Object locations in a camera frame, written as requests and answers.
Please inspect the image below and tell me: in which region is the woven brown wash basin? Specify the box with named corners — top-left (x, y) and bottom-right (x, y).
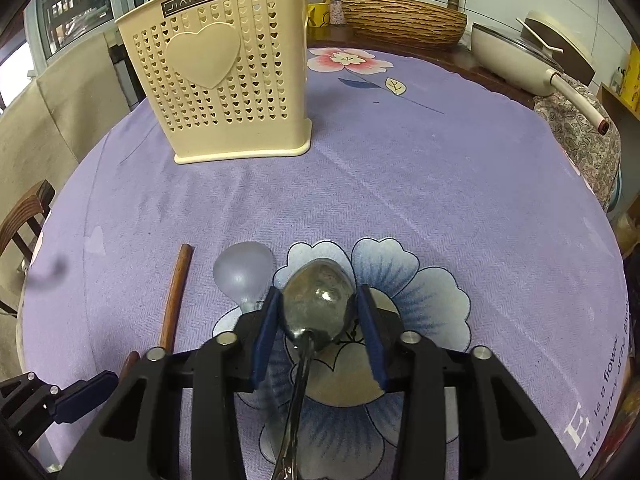
top-left (341, 0), bottom-right (469, 51)

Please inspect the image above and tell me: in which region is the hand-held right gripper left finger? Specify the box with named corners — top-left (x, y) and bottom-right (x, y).
top-left (57, 287), bottom-right (284, 480)

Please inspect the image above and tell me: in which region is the cream rice cooker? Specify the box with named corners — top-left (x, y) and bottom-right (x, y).
top-left (519, 10), bottom-right (599, 87)

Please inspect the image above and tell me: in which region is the wooden shelf unit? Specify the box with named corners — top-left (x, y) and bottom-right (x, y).
top-left (597, 42), bottom-right (640, 131)

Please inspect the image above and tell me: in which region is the floral patterned cloth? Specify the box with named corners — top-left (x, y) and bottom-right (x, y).
top-left (532, 72), bottom-right (624, 212)

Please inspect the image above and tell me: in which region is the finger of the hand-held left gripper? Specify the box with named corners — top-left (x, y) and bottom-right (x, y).
top-left (51, 370), bottom-right (121, 424)

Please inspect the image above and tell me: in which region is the dark wooden chair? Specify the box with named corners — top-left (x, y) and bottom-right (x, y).
top-left (0, 179), bottom-right (57, 317)

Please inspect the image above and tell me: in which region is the purple floral tablecloth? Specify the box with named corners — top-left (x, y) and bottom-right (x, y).
top-left (20, 45), bottom-right (632, 480)

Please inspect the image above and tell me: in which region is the brown wooden chopstick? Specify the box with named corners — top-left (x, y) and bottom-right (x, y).
top-left (159, 243), bottom-right (195, 352)

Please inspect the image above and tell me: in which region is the cream pan with handle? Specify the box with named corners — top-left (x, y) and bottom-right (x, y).
top-left (471, 22), bottom-right (611, 136)

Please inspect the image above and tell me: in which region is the window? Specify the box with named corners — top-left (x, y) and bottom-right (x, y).
top-left (22, 0), bottom-right (120, 70)

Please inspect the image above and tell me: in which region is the translucent grey plastic spoon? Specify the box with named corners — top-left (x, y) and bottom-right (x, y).
top-left (212, 241), bottom-right (276, 317)

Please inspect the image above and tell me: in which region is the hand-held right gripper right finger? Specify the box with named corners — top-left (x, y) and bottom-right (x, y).
top-left (355, 284), bottom-right (582, 480)

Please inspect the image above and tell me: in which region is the cream plastic utensil holder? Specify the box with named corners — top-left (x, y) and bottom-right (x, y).
top-left (114, 0), bottom-right (314, 166)

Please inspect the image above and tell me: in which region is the white rice spoon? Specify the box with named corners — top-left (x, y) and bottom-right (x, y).
top-left (516, 16), bottom-right (564, 54)

